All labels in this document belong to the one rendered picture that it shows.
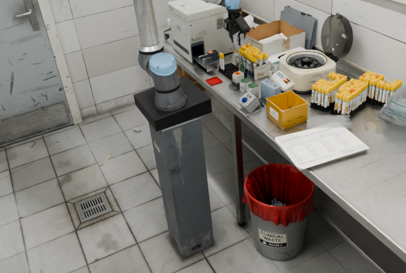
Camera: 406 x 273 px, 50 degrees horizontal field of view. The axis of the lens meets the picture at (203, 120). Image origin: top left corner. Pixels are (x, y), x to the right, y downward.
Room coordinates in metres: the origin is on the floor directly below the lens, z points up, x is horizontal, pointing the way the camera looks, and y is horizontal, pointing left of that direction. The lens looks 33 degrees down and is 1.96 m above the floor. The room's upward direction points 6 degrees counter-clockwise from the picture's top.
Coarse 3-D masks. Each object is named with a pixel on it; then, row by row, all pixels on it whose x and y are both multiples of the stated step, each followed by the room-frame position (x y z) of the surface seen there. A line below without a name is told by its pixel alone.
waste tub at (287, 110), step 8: (272, 96) 1.67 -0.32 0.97; (280, 96) 1.69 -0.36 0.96; (288, 96) 1.70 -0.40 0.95; (296, 96) 1.66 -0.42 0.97; (272, 104) 1.61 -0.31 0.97; (280, 104) 1.69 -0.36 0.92; (288, 104) 1.70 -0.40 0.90; (296, 104) 1.66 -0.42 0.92; (304, 104) 1.58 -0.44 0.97; (272, 112) 1.61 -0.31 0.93; (280, 112) 1.55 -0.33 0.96; (288, 112) 1.55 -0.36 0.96; (296, 112) 1.57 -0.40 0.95; (304, 112) 1.58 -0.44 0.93; (272, 120) 1.61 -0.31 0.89; (280, 120) 1.55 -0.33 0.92; (288, 120) 1.55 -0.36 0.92; (296, 120) 1.57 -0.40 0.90; (304, 120) 1.58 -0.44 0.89; (280, 128) 1.55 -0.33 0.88; (288, 128) 1.55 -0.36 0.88
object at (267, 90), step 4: (264, 80) 1.83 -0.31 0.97; (268, 80) 1.82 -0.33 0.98; (260, 84) 1.82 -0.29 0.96; (264, 84) 1.80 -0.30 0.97; (268, 84) 1.79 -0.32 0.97; (272, 84) 1.78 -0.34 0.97; (276, 84) 1.78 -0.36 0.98; (260, 88) 1.82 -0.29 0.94; (264, 88) 1.80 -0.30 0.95; (268, 88) 1.77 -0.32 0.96; (272, 88) 1.75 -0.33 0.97; (276, 88) 1.74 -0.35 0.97; (280, 88) 1.76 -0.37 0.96; (260, 92) 1.82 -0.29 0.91; (264, 92) 1.80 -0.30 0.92; (268, 92) 1.77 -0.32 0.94; (272, 92) 1.75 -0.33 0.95; (276, 92) 1.74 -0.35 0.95; (280, 92) 1.76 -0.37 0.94; (264, 96) 1.80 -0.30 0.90; (268, 96) 1.77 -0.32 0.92; (260, 100) 1.80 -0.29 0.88; (264, 100) 1.79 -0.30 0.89
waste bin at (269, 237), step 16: (256, 176) 1.81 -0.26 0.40; (272, 176) 1.84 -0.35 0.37; (288, 176) 1.81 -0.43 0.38; (304, 176) 1.75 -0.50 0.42; (256, 192) 1.74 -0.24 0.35; (272, 192) 1.82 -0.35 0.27; (288, 192) 1.77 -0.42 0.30; (304, 192) 1.68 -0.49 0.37; (256, 208) 1.59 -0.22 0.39; (272, 208) 1.53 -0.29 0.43; (288, 208) 1.52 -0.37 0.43; (304, 208) 1.55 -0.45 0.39; (256, 224) 1.62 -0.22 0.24; (272, 224) 1.55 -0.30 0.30; (288, 224) 1.51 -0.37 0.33; (304, 224) 1.60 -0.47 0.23; (256, 240) 1.64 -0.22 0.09; (272, 240) 1.56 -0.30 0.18; (288, 240) 1.55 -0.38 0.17; (272, 256) 1.57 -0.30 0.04; (288, 256) 1.56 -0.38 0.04
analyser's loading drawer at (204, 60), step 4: (196, 56) 2.31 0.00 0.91; (200, 56) 2.24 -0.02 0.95; (204, 56) 2.25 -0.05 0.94; (196, 60) 2.26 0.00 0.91; (200, 60) 2.23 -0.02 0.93; (204, 60) 2.20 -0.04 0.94; (208, 60) 2.21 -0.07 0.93; (200, 64) 2.23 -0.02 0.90; (204, 64) 2.20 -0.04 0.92; (208, 64) 2.15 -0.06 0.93; (212, 64) 2.16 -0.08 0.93; (216, 64) 2.17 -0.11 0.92; (208, 68) 2.15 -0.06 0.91; (212, 68) 2.16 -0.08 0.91; (216, 68) 2.17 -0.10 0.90
